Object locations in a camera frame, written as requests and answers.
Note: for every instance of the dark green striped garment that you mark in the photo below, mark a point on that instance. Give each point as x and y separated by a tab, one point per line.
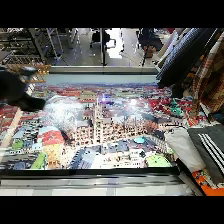
210	150

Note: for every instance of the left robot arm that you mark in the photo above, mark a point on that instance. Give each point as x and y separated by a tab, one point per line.
15	91

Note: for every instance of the white garment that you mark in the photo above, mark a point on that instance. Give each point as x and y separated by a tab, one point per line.
183	146

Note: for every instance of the black garment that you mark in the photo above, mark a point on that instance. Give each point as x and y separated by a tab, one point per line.
190	65

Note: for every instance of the blue checked shirt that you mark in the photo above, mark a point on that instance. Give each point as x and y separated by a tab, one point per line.
181	50

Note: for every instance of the brown checked shirt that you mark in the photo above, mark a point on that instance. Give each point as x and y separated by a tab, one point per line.
213	80

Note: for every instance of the orange garment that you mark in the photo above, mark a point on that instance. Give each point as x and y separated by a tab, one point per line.
208	186

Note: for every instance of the silver frame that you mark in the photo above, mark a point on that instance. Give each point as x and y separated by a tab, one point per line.
83	182

